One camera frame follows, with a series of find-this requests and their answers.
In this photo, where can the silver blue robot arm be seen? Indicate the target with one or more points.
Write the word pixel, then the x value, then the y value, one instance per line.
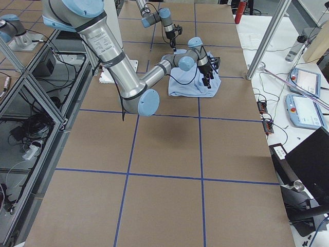
pixel 150 16
pixel 88 19

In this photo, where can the black laptop on stand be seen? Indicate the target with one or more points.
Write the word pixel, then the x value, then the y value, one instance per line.
pixel 304 174

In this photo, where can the aluminium frame post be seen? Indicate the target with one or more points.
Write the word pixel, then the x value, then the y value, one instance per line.
pixel 268 35

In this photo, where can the near teach pendant tablet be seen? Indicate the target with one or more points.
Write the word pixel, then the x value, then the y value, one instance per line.
pixel 304 113

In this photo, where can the teach pendant tablet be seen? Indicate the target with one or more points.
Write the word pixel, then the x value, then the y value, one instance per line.
pixel 304 113
pixel 310 81

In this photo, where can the white power strip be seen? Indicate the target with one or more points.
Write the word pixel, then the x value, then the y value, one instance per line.
pixel 34 147

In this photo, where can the light blue t-shirt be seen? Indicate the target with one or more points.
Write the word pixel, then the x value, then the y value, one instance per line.
pixel 190 84

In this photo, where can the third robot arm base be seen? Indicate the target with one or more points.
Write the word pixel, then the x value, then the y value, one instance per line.
pixel 15 34

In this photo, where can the far teach pendant tablet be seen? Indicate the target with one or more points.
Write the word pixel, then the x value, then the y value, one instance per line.
pixel 310 81

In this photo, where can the orange circuit board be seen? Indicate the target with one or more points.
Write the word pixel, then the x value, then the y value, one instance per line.
pixel 268 126
pixel 262 107

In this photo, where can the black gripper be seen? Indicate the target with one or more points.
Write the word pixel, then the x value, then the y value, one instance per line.
pixel 170 37
pixel 205 70

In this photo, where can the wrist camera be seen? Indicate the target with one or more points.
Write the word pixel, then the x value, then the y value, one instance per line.
pixel 215 62
pixel 177 29

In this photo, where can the metal reacher grabber tool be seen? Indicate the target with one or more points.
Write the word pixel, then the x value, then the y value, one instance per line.
pixel 296 87

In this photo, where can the red cylinder bottle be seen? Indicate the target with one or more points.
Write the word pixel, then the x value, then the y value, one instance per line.
pixel 240 11

